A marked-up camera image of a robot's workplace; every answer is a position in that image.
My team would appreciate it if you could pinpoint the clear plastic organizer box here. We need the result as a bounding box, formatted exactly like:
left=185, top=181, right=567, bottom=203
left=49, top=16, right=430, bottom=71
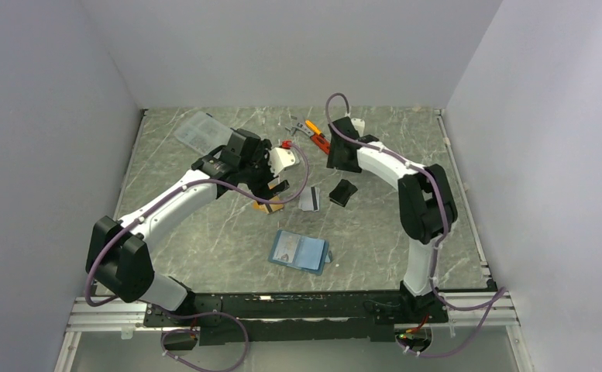
left=174, top=112, right=232, bottom=155

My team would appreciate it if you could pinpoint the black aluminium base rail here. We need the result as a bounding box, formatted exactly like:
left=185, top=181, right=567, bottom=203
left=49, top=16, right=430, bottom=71
left=66, top=290, right=520, bottom=346

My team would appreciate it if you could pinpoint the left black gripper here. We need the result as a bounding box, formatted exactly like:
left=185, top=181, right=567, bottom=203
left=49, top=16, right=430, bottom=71
left=239, top=140, right=290, bottom=204

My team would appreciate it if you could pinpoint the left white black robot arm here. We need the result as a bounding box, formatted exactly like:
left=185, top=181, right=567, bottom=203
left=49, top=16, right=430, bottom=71
left=84, top=129, right=298, bottom=326

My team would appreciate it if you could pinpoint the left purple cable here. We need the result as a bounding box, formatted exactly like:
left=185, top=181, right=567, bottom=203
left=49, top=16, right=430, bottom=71
left=84, top=143, right=312, bottom=372

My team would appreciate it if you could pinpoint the orange credit cards stack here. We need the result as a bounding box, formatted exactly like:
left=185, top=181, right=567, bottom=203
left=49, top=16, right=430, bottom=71
left=253, top=201, right=284, bottom=215

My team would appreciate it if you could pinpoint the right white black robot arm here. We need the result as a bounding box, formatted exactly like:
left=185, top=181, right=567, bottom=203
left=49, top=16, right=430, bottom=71
left=327, top=116, right=458, bottom=322

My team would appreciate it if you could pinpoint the red adjustable wrench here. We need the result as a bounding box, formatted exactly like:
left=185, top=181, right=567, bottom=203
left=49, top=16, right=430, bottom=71
left=286, top=115, right=330, bottom=155

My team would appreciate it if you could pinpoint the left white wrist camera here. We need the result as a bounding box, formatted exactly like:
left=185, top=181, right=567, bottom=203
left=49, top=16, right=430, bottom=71
left=268, top=146, right=300, bottom=176

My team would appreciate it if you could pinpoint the blue card holder wallet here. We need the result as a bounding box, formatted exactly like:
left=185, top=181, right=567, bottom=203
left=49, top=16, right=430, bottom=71
left=267, top=229, right=333, bottom=275

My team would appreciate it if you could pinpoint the black card case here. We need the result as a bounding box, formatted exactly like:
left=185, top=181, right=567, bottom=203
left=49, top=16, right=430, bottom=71
left=329, top=179, right=358, bottom=208

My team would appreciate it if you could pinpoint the silver grey card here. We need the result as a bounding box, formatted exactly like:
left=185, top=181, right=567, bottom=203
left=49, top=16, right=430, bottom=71
left=298, top=186, right=320, bottom=212

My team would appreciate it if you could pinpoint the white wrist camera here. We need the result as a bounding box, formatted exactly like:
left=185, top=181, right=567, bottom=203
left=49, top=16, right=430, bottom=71
left=268, top=146, right=300, bottom=176
left=351, top=118, right=366, bottom=137

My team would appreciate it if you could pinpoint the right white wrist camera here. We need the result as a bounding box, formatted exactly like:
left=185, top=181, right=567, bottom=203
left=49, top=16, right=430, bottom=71
left=351, top=118, right=366, bottom=137

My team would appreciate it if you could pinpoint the single silver VIP card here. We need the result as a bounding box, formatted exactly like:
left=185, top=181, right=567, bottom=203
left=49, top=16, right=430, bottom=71
left=271, top=231, right=301, bottom=264

